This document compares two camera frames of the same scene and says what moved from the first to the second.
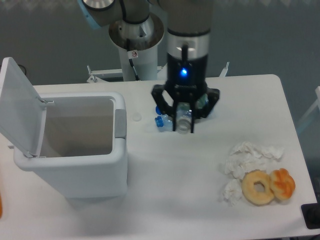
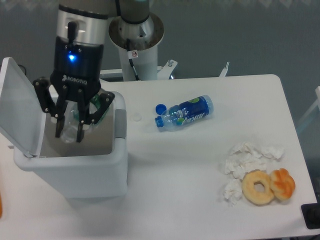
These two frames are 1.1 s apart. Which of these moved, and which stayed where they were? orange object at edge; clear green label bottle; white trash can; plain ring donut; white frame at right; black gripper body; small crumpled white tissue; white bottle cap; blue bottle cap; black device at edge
Moved: clear green label bottle; black gripper body
Stayed: orange object at edge; small crumpled white tissue; white bottle cap; white trash can; white frame at right; black device at edge; plain ring donut; blue bottle cap
